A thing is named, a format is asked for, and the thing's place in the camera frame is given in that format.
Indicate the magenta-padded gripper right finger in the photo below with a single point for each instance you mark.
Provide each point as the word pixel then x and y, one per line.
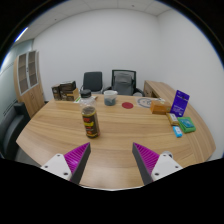
pixel 148 160

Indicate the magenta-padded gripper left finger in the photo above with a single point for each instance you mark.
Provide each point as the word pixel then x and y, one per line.
pixel 75 159

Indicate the clear black-capped drink bottle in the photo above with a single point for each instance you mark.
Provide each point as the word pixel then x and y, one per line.
pixel 90 121

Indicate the small blue box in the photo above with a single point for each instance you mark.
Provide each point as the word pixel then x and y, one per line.
pixel 177 131

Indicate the small tan box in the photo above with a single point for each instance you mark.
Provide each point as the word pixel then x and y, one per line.
pixel 172 119

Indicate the flat green box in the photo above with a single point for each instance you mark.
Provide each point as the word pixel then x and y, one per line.
pixel 186 125

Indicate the brown wooden box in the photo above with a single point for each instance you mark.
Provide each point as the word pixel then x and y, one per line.
pixel 160 108

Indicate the flat round red coaster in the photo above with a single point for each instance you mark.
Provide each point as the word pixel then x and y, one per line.
pixel 127 105

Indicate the tan cardboard box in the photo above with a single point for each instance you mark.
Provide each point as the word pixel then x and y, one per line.
pixel 72 96

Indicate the purple standing card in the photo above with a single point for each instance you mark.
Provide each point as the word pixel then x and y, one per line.
pixel 180 103

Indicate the black armchair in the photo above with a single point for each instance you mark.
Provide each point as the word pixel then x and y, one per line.
pixel 11 130

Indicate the grey and white cup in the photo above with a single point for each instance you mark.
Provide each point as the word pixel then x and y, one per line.
pixel 110 99

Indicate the dark brown printed box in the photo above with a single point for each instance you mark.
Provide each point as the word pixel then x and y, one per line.
pixel 66 86

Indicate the wooden shelf cabinet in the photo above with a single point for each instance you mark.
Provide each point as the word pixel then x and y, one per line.
pixel 31 96

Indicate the black mesh-back office chair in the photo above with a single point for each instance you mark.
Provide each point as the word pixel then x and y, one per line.
pixel 123 83

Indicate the ceiling light panel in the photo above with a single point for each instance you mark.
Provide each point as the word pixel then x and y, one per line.
pixel 21 34

